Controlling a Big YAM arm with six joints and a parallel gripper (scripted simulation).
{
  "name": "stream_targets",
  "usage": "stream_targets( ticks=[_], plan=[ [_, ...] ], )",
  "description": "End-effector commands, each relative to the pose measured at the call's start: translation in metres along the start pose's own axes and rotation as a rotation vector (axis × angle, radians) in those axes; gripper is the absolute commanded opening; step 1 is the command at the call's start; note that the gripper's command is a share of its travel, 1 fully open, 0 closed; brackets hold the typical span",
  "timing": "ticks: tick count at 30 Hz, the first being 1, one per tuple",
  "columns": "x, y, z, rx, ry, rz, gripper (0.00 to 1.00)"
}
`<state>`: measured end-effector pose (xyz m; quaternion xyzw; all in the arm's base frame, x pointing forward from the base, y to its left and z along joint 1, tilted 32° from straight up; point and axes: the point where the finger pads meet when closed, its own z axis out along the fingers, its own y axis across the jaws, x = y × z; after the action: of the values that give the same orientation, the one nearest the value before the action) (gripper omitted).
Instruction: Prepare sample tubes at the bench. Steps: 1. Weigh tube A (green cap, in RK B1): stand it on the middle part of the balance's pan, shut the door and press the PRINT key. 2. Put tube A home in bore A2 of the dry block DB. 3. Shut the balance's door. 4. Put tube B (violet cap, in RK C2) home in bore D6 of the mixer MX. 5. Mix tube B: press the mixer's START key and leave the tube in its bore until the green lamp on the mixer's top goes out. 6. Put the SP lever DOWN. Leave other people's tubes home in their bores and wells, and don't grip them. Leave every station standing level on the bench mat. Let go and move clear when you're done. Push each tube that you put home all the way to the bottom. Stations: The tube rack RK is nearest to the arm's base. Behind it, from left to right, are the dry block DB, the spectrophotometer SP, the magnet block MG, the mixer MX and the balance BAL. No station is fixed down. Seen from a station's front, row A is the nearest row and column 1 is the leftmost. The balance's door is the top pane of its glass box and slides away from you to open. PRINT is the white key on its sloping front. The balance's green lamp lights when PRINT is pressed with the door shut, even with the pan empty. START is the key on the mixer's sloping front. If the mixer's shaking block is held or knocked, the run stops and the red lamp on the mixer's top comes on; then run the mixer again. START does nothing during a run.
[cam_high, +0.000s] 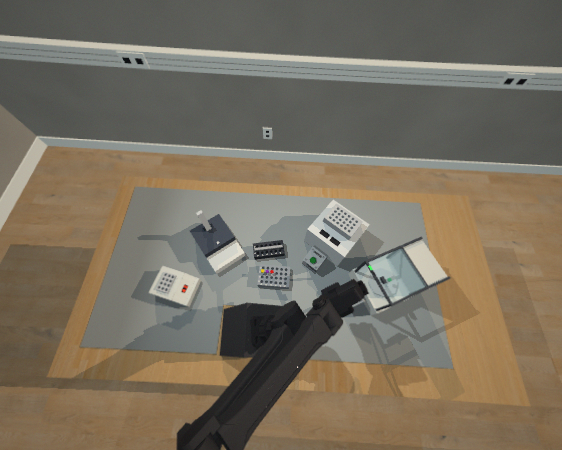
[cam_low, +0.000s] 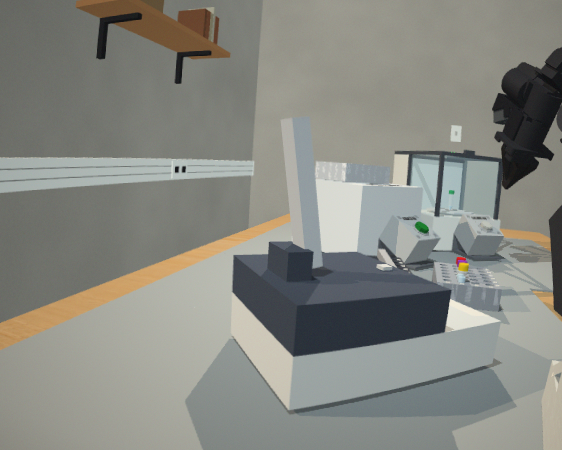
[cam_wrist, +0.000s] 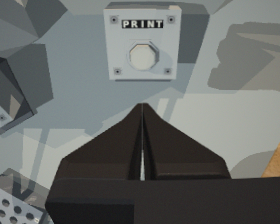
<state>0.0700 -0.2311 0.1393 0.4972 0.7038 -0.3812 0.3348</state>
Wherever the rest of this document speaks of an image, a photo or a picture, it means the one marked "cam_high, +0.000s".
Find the grey bench mat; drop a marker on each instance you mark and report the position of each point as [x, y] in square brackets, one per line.
[156, 233]

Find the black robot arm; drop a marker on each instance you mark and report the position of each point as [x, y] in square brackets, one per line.
[242, 406]

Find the white block with rows of holes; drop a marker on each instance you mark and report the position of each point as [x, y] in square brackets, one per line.
[181, 289]

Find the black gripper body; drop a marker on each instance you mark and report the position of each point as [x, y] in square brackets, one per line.
[325, 290]

